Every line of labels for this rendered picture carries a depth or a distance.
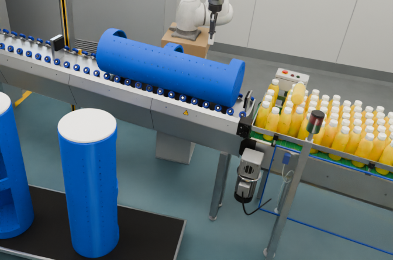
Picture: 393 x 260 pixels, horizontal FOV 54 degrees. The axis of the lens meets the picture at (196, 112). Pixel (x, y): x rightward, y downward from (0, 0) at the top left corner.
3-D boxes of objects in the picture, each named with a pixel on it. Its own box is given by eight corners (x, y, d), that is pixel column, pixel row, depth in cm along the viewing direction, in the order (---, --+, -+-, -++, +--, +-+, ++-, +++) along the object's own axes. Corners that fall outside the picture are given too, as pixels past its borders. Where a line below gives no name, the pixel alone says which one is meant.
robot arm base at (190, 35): (173, 26, 287) (173, 18, 284) (202, 31, 283) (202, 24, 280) (165, 35, 273) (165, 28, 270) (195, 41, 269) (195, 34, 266)
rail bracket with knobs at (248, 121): (239, 128, 222) (242, 113, 217) (251, 131, 221) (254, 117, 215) (234, 137, 215) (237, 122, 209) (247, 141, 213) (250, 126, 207)
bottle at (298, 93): (291, 93, 210) (295, 79, 225) (289, 104, 213) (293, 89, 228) (304, 95, 208) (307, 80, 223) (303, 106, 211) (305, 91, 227)
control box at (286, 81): (275, 80, 253) (278, 67, 248) (305, 89, 249) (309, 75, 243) (272, 87, 245) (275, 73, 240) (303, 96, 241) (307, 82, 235)
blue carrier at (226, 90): (117, 64, 265) (120, 24, 252) (239, 98, 244) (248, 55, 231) (94, 76, 240) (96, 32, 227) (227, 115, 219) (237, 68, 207)
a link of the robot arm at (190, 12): (174, 21, 279) (176, -8, 266) (199, 22, 283) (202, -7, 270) (177, 31, 267) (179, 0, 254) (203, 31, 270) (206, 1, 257)
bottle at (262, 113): (262, 127, 226) (269, 101, 215) (266, 134, 220) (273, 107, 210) (251, 127, 224) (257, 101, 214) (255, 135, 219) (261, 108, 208)
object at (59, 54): (61, 55, 269) (59, 34, 260) (66, 56, 268) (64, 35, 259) (52, 60, 261) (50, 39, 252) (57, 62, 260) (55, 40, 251)
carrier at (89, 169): (103, 265, 224) (127, 229, 246) (96, 151, 175) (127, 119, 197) (62, 247, 231) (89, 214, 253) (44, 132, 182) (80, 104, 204)
